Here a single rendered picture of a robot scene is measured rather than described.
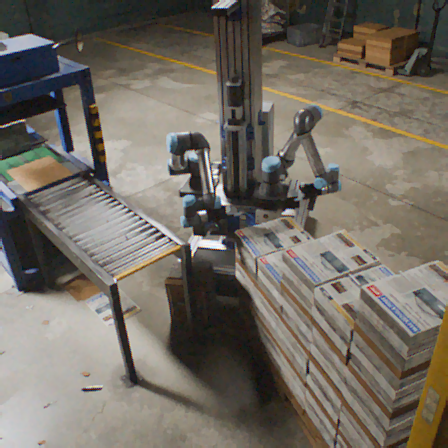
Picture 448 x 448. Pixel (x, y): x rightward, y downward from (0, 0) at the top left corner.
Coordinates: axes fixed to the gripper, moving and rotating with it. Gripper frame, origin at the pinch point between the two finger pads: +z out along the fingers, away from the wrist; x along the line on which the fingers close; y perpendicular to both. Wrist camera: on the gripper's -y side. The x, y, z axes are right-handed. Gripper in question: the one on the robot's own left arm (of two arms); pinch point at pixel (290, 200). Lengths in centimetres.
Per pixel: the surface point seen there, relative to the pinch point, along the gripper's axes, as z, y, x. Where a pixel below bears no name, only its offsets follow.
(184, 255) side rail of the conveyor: 73, -17, 2
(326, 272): 28, -17, 90
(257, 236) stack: 31.1, -12.9, 15.8
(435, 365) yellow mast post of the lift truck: 52, -10, 192
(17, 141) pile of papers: 161, 69, -167
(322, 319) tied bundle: 37, -34, 98
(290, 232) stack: 12.2, -14.4, 20.0
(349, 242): 6, -11, 75
